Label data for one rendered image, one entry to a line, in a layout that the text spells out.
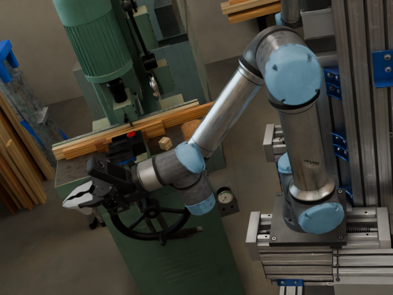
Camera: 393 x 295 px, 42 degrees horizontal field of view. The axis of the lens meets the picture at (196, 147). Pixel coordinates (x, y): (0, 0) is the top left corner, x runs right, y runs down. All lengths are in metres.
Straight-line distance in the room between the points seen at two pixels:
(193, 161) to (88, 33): 0.72
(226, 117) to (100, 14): 0.64
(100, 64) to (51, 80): 2.82
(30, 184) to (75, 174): 1.49
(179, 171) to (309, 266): 0.65
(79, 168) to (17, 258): 1.35
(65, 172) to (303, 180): 1.02
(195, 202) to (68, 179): 0.80
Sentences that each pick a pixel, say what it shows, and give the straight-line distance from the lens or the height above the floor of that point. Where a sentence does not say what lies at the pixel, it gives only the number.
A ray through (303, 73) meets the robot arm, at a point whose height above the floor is 1.42.
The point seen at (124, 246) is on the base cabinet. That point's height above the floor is 0.52.
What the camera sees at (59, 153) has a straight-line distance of 2.10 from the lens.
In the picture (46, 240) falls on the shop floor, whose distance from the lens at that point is 3.26.
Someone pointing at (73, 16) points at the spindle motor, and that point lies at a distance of 1.75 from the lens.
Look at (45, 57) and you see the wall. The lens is 4.51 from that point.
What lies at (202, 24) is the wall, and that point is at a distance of 4.29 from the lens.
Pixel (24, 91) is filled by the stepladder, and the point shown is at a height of 0.88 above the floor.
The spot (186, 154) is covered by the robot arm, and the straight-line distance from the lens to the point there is 1.21.
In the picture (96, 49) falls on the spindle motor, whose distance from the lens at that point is 1.79.
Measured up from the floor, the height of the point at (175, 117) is 0.93.
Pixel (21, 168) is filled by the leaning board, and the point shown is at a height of 0.31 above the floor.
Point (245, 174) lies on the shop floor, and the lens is 3.11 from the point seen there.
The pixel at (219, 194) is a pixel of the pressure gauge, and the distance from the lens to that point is 1.98.
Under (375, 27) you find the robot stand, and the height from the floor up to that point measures 1.35.
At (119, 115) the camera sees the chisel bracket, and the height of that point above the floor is 1.04.
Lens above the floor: 1.97
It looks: 35 degrees down
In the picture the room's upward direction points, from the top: 18 degrees counter-clockwise
